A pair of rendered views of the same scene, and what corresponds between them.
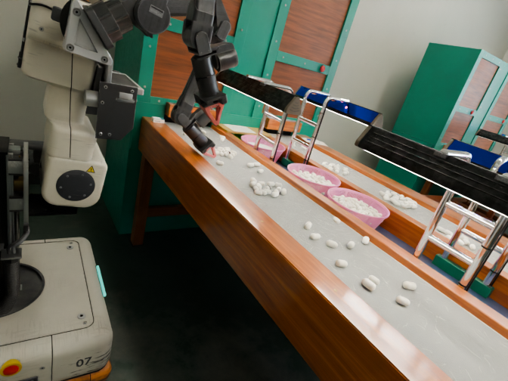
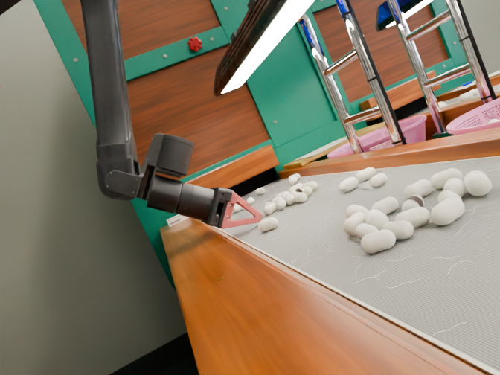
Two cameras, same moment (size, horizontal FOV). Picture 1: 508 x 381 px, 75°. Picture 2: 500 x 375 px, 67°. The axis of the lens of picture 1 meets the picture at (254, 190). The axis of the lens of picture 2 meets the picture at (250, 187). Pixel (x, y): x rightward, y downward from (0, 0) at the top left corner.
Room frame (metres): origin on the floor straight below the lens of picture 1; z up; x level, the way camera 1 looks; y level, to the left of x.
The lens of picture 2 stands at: (0.81, -0.09, 0.88)
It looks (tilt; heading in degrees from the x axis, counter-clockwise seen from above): 6 degrees down; 26
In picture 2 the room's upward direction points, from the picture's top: 24 degrees counter-clockwise
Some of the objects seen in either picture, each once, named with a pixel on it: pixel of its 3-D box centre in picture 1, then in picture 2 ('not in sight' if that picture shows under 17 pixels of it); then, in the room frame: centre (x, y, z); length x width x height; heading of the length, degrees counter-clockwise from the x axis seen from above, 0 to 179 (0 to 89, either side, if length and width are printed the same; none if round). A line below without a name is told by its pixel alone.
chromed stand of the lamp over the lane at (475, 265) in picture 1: (447, 235); not in sight; (0.86, -0.55, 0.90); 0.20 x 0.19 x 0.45; 40
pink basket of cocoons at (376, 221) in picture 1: (354, 211); not in sight; (1.32, -0.44, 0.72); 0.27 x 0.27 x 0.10
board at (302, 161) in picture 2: (244, 130); (335, 145); (2.04, 0.16, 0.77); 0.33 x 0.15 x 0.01; 130
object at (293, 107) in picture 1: (253, 87); (252, 35); (1.56, 0.13, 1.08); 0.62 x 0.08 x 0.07; 40
